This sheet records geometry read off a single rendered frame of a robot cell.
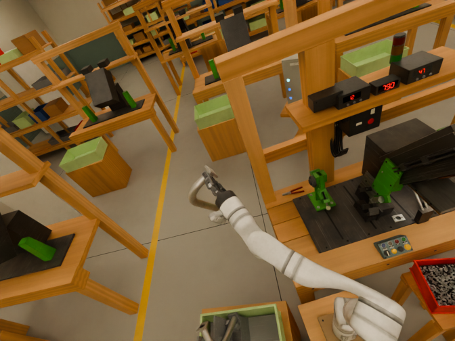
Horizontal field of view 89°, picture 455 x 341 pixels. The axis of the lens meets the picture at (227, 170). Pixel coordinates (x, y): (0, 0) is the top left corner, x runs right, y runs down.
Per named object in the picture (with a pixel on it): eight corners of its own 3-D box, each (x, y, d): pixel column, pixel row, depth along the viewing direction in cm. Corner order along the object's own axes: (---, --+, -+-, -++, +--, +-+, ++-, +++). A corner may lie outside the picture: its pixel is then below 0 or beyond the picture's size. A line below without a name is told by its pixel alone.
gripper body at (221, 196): (242, 201, 81) (228, 183, 86) (233, 194, 74) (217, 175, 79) (227, 215, 82) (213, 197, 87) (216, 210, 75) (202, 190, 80)
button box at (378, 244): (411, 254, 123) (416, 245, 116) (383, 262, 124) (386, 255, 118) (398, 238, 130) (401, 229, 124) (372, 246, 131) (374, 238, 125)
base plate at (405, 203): (516, 192, 126) (518, 189, 125) (319, 254, 135) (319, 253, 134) (448, 147, 157) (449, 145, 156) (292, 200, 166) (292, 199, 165)
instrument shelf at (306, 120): (484, 67, 111) (488, 59, 108) (302, 134, 118) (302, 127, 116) (440, 53, 129) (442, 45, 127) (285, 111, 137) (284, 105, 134)
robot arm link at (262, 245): (253, 223, 67) (298, 249, 61) (258, 232, 74) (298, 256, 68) (240, 245, 65) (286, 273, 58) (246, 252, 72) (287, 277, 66)
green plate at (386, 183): (398, 198, 126) (417, 170, 113) (384, 201, 126) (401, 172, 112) (384, 183, 135) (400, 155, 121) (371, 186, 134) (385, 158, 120)
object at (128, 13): (202, 39, 896) (175, -33, 747) (133, 66, 944) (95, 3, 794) (202, 36, 935) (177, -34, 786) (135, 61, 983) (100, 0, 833)
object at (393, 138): (425, 176, 146) (442, 134, 123) (377, 192, 149) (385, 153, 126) (403, 158, 160) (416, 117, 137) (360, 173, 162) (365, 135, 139)
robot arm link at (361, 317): (397, 362, 46) (370, 342, 68) (412, 316, 49) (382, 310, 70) (348, 330, 51) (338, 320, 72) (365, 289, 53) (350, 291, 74)
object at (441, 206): (473, 204, 108) (476, 200, 106) (439, 215, 110) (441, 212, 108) (410, 153, 137) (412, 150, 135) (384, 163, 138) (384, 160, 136)
